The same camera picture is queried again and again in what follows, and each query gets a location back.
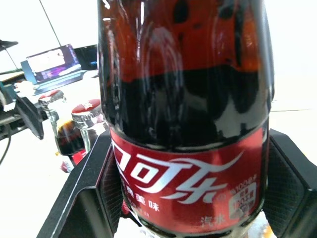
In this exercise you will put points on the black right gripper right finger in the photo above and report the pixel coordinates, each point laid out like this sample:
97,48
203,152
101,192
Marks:
289,188

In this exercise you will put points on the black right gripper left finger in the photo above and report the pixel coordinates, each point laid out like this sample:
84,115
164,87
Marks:
81,193

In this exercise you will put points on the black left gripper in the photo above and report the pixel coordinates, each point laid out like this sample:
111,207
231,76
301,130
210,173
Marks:
8,111

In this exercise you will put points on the cola bottle with red label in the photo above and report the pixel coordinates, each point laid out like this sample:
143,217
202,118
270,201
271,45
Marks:
183,116

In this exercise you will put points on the cola bottle with red cap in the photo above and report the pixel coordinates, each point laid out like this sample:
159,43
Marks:
84,129
55,116

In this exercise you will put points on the open laptop computer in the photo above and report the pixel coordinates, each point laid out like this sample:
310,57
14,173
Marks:
53,68

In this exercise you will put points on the black desk lamp head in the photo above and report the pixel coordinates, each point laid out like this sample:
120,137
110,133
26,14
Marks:
7,44

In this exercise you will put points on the black monitor screen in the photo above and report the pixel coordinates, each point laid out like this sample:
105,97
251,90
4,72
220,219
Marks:
86,57

